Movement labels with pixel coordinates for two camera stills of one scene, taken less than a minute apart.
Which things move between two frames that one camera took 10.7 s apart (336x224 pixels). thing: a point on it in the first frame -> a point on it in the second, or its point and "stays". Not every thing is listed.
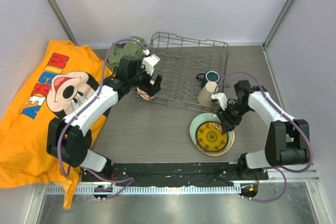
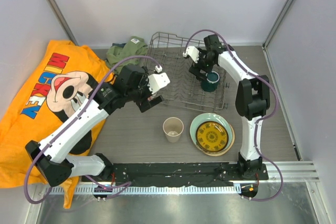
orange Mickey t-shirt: (67, 74) stays
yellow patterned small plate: (210, 136) stays
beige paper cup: (204, 96) -> (172, 127)
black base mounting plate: (176, 173) stays
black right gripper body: (234, 112) -> (203, 63)
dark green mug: (209, 76) stays
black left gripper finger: (157, 84) -> (156, 100)
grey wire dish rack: (180, 60) stays
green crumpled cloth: (128, 48) stays
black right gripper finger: (227, 125) -> (196, 71)
